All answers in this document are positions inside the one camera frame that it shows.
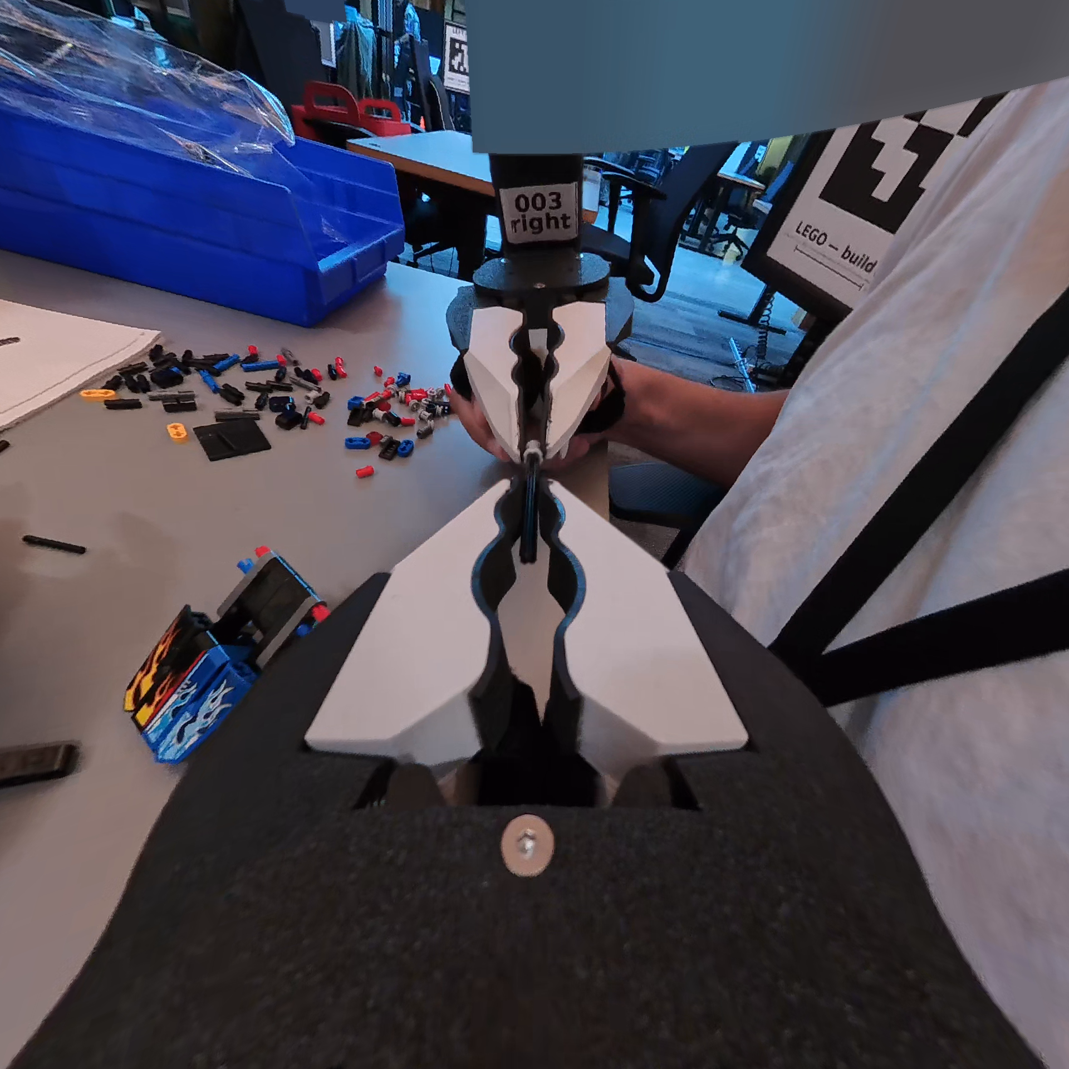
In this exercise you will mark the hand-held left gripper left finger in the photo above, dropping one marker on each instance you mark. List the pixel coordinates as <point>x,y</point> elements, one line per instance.
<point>392,668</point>

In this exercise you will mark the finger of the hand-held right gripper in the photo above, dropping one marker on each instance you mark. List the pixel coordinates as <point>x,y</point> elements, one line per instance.
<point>489,359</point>
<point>584,351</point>

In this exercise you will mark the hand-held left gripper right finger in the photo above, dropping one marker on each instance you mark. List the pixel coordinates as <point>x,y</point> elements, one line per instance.
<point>651,668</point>

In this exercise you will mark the flame-printed lego vehicle assembly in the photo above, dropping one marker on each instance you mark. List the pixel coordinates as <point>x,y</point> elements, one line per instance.
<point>192,693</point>

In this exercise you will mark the black lego truck chassis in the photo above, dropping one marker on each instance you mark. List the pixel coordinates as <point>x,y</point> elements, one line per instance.
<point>33,762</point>

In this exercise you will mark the pile of small lego pieces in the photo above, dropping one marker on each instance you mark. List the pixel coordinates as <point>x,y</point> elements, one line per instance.
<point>288,420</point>

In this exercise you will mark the black lego plate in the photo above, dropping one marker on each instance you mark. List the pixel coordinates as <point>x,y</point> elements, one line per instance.
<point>230,440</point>

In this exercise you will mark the short black lego axle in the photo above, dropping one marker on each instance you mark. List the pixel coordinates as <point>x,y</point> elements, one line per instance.
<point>54,544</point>

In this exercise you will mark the lego instruction booklet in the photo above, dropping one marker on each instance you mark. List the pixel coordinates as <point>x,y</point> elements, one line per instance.
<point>67,359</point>

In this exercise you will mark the person's right hand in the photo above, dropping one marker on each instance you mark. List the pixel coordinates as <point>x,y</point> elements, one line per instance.
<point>639,409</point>

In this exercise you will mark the black office chair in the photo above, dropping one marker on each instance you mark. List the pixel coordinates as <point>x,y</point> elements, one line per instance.
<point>660,217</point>

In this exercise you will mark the wooden background table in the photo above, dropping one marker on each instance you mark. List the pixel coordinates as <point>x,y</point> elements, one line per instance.
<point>434,159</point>

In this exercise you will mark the black mesh chair armrest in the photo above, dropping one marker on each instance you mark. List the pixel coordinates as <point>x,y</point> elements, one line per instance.
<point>660,493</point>

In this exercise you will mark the red carrying case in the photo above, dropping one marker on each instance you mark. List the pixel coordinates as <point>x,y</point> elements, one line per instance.
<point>384,117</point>
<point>321,113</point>

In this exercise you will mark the small marker tag sign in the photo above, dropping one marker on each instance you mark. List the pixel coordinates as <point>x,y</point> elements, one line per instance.
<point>457,58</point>

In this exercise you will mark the person's white shirt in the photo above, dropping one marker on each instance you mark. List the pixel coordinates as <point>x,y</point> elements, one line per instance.
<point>919,501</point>

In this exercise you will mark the marker sign board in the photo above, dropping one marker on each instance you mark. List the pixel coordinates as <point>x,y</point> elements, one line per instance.
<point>868,184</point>

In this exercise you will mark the blue storage bin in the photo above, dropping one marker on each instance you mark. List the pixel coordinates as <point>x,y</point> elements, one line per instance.
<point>167,225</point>

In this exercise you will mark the clear plastic bag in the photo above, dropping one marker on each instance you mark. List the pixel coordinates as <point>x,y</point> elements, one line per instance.
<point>125,75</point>

